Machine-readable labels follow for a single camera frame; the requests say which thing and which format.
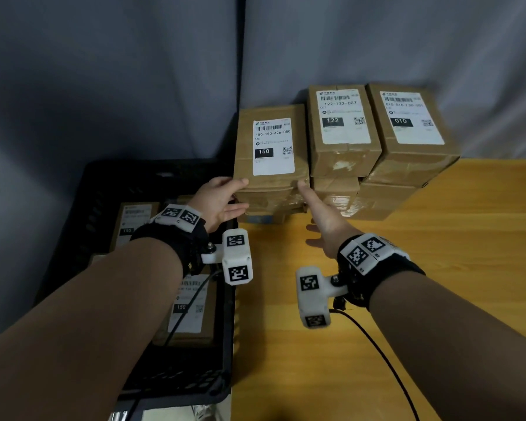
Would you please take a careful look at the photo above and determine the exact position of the person's left hand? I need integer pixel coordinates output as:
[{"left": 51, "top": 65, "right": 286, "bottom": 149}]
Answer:
[{"left": 186, "top": 176, "right": 251, "bottom": 233}]

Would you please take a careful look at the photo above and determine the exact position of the person's right hand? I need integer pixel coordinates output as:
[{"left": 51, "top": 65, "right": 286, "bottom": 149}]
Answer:
[{"left": 297, "top": 179, "right": 365, "bottom": 261}]

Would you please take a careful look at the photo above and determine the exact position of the black plastic crate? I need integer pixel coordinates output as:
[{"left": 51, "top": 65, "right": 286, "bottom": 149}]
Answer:
[{"left": 33, "top": 158, "right": 240, "bottom": 408}]

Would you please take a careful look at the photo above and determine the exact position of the person's right forearm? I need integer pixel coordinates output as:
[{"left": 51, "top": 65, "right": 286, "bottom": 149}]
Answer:
[{"left": 368, "top": 269, "right": 526, "bottom": 421}]

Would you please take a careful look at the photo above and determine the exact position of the person's left forearm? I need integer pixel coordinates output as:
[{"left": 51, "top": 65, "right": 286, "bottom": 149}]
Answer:
[{"left": 0, "top": 237, "right": 185, "bottom": 421}]

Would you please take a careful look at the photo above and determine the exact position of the black wristband with marker tags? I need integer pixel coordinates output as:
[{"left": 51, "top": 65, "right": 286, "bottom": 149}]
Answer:
[
  {"left": 336, "top": 233, "right": 426, "bottom": 310},
  {"left": 129, "top": 205, "right": 210, "bottom": 277}
]

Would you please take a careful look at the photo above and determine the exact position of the black camera cable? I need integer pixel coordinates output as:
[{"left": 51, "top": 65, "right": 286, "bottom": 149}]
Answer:
[
  {"left": 328, "top": 307, "right": 421, "bottom": 421},
  {"left": 124, "top": 269, "right": 223, "bottom": 421}
]

